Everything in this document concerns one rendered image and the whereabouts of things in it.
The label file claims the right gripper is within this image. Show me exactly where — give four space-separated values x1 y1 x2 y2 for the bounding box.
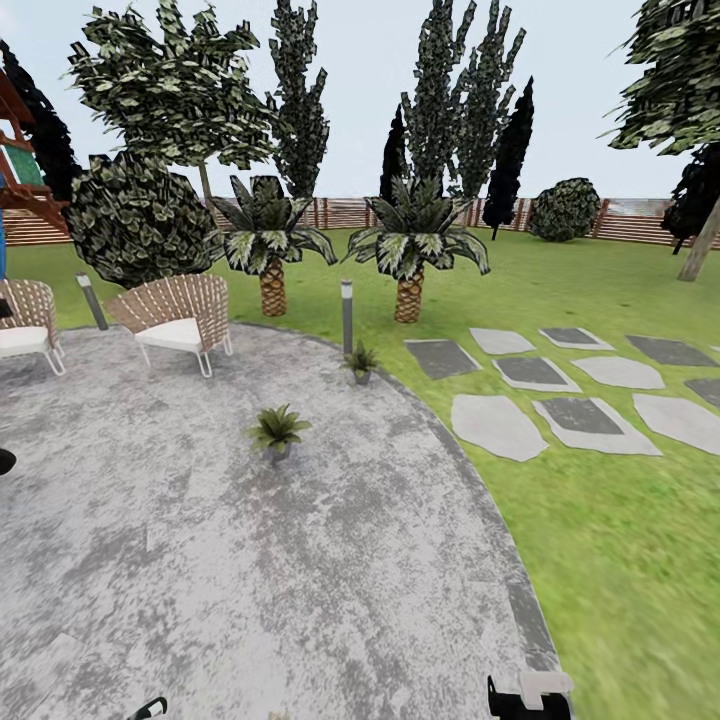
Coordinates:
487 675 571 720

